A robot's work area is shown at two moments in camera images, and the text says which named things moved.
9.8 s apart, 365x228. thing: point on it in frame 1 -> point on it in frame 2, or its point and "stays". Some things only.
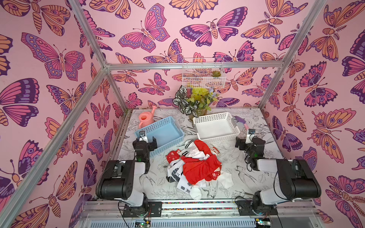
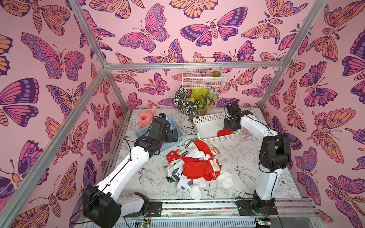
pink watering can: [146, 118] stays
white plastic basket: [214, 127] stays
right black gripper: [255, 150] -> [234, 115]
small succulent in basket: [216, 73] stays
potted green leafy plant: [199, 100] stays
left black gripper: [150, 145] -> [169, 133]
